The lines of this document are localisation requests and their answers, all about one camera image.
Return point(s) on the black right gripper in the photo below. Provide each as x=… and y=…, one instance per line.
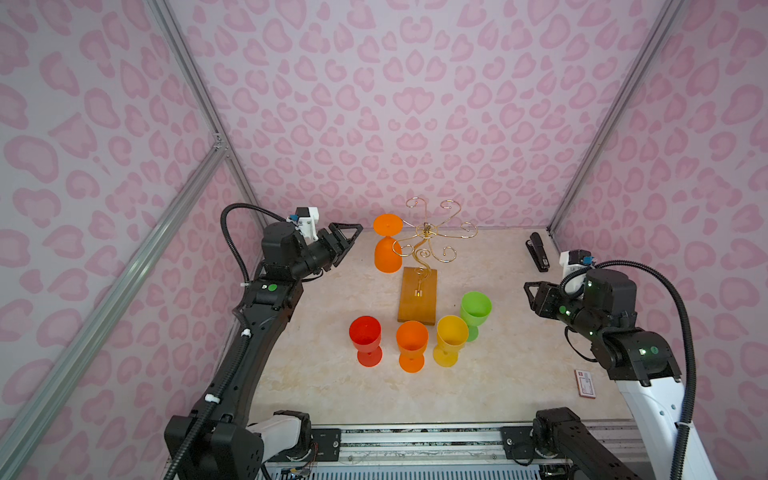
x=544, y=298

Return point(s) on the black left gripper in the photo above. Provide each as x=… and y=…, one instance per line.
x=328, y=244

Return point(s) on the orange wine glass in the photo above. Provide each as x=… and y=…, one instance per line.
x=387, y=252
x=412, y=339

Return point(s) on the green wine glass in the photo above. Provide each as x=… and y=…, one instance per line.
x=475, y=308

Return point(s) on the yellow wine glass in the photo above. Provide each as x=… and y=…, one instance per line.
x=452, y=334

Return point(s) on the red wine glass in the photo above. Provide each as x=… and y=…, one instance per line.
x=365, y=333

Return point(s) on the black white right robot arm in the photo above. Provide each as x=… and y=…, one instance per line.
x=598, y=302

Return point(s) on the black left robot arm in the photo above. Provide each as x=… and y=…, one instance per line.
x=271, y=294

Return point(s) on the wooden rack base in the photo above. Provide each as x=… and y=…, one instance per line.
x=418, y=299

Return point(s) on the black stapler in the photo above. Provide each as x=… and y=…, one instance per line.
x=535, y=247

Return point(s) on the red white card box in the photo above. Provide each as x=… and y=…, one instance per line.
x=585, y=384

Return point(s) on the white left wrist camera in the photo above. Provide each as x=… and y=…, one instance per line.
x=305, y=220

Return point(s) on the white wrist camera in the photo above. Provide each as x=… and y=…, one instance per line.
x=305, y=220
x=575, y=260

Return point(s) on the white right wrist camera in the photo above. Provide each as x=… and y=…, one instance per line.
x=575, y=260

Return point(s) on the gold wire glass rack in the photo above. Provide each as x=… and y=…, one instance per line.
x=419, y=246

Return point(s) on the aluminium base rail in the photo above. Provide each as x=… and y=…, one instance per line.
x=408, y=447

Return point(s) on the aluminium corner frame post left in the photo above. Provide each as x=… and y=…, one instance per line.
x=171, y=30

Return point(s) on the aluminium corner frame post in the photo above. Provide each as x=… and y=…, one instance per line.
x=171, y=30
x=670, y=13

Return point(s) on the aluminium corner frame post right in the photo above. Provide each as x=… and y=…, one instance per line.
x=670, y=13

